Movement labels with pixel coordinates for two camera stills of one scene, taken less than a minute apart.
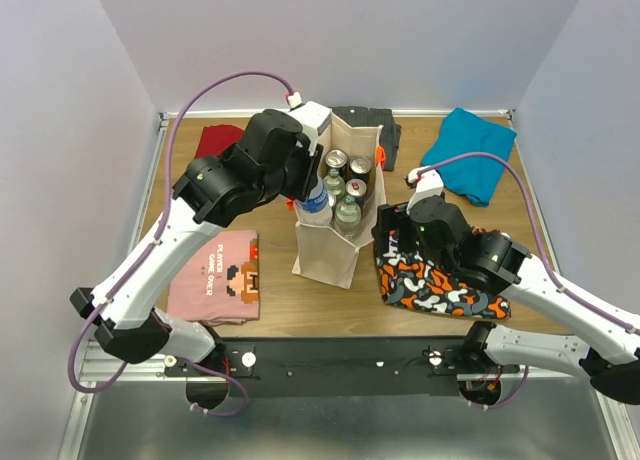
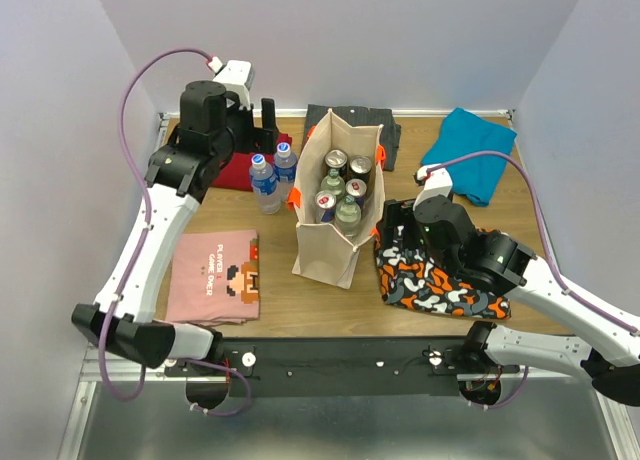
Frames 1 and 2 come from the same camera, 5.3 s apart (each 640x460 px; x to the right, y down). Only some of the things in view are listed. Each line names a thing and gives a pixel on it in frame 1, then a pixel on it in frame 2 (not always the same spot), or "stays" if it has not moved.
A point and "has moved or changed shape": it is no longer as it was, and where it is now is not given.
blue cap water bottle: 316,210 has moved or changed shape
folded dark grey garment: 366,117 stays
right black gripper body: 408,237 stays
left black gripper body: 297,170 → 247,138
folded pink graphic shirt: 219,283 stays
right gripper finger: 388,216 stays
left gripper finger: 313,177 → 271,130
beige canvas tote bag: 323,251 stays
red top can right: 356,188 stays
